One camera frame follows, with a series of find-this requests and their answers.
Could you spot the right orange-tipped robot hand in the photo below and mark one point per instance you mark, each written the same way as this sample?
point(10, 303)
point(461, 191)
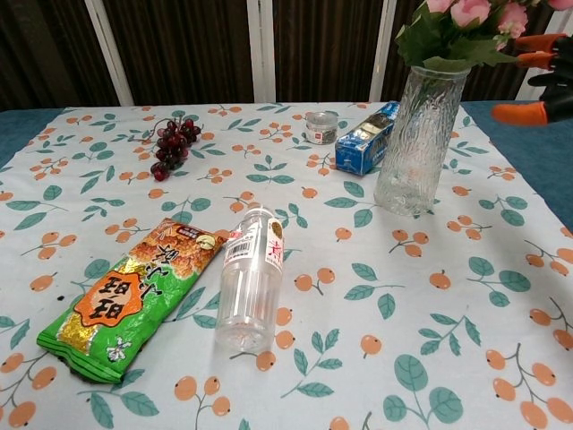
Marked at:
point(557, 89)

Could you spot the pink artificial flower bouquet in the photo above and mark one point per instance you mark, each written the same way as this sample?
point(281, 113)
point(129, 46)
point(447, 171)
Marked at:
point(452, 31)

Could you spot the textured clear glass vase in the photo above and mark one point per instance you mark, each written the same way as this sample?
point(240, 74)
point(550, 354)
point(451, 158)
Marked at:
point(418, 143)

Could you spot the blue cookie box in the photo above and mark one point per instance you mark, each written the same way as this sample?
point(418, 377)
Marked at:
point(365, 145)

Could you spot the small clear lidded jar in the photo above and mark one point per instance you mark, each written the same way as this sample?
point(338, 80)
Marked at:
point(321, 129)

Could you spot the floral print tablecloth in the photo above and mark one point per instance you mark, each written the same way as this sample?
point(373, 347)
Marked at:
point(358, 269)

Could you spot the clear plastic bottle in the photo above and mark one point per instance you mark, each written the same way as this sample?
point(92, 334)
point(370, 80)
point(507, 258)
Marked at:
point(250, 286)

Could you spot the dark red plastic grapes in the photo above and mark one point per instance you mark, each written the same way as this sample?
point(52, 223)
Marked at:
point(172, 143)

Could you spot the green snack bag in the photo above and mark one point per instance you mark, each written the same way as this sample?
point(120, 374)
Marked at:
point(130, 300)

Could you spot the white slanted frame post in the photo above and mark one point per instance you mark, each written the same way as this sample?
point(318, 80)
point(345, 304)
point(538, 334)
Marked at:
point(109, 49)
point(532, 76)

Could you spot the thin white frame post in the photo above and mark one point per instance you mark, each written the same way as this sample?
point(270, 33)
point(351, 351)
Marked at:
point(382, 49)

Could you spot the white double frame post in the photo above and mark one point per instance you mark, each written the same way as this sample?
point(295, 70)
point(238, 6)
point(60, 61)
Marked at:
point(260, 49)

